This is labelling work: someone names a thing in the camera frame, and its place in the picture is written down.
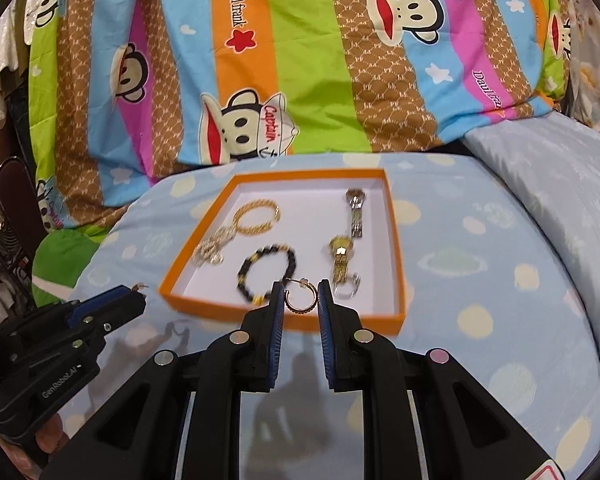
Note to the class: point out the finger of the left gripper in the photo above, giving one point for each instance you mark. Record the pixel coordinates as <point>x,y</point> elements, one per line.
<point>100,302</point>
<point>109,319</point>

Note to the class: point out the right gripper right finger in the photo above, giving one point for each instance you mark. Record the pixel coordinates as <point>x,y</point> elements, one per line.
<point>424,415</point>

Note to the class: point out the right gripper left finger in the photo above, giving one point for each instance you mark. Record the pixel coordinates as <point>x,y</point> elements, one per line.
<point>179,416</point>

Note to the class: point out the gold hoop earring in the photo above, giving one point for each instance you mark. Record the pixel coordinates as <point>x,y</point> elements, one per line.
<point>305,284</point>

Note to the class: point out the orange jewelry box tray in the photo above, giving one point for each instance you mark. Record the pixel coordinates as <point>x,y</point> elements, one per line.
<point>269,227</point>

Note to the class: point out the left hand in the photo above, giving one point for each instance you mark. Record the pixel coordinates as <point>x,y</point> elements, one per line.
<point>49,440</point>

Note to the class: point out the green cushion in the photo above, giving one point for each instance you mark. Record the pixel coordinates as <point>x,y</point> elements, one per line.
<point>60,260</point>

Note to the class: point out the gold wristwatch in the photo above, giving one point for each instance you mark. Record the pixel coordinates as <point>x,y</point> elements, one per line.
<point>345,284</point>

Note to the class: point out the colorful monkey print pillow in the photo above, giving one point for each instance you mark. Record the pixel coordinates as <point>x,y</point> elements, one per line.
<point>124,93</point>

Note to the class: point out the silver wristwatch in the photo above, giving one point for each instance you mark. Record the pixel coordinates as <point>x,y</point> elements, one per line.
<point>355,198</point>

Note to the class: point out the plain light blue pillow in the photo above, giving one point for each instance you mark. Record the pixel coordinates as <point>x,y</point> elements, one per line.
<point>552,165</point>

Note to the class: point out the grey floral pillow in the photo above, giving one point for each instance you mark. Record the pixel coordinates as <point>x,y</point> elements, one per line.
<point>583,97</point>

